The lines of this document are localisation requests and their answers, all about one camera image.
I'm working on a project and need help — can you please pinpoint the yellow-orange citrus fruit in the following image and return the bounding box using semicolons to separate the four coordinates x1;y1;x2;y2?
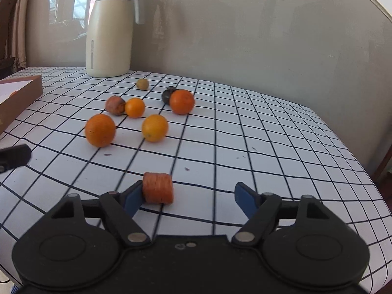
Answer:
141;114;169;143

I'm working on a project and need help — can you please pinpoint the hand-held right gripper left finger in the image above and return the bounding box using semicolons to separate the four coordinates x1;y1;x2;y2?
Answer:
51;181;152;247

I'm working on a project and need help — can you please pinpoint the grid pattern tablecloth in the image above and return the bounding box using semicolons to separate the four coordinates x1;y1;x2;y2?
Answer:
0;66;384;294

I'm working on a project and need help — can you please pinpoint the deep orange round orange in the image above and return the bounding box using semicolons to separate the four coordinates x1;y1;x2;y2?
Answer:
169;89;196;115

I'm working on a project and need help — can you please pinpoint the beige curtain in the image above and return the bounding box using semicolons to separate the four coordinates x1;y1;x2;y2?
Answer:
0;0;33;70

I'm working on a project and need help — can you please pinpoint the dark purple fruit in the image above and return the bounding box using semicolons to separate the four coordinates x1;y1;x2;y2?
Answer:
161;86;178;105

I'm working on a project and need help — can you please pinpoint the small orange tangerine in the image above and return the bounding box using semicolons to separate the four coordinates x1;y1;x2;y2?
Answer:
124;98;146;119

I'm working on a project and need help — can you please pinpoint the cream thermos jug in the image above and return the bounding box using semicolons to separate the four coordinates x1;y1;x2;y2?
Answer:
85;0;146;78

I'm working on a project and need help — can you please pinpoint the wooden chair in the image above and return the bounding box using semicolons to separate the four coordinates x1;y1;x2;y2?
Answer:
0;0;18;80

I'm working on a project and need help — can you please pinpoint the reddish brown wrinkled fruit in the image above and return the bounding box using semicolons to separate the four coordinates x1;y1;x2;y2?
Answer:
105;96;126;116

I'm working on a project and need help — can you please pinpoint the large orange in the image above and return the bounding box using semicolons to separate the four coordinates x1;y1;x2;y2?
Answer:
85;113;117;148

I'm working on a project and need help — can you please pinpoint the brown cardboard box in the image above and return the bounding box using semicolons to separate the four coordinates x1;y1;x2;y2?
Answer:
0;75;43;135

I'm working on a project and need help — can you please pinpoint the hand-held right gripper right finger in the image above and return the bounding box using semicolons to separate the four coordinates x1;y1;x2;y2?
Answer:
232;183;337;247

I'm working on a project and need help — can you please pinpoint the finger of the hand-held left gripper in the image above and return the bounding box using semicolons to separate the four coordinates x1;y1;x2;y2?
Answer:
0;145;32;173

